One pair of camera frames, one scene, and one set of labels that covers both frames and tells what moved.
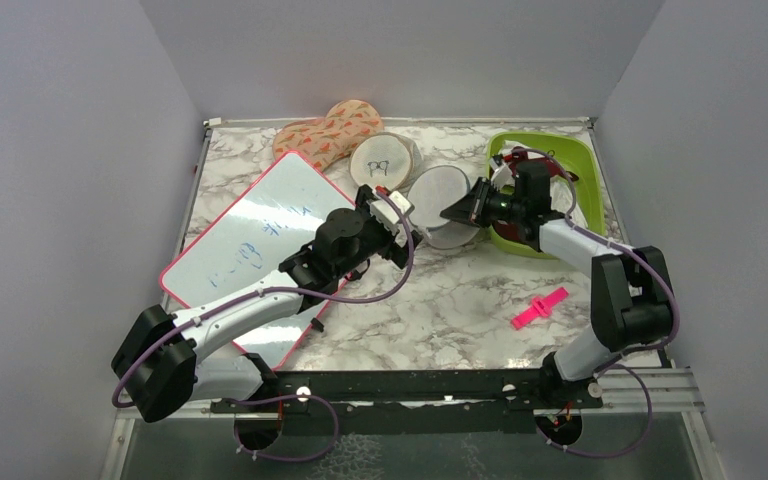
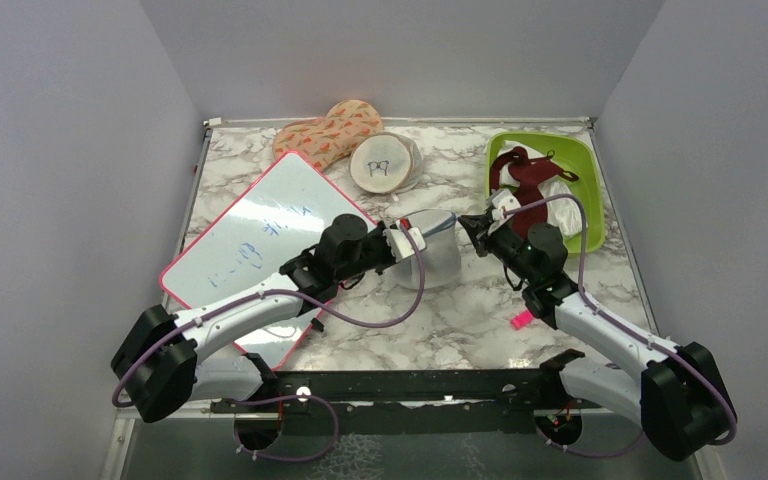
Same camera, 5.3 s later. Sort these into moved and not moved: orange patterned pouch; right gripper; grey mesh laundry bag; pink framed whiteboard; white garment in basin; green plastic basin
Moved: right gripper; grey mesh laundry bag
Not moved: pink framed whiteboard; white garment in basin; green plastic basin; orange patterned pouch
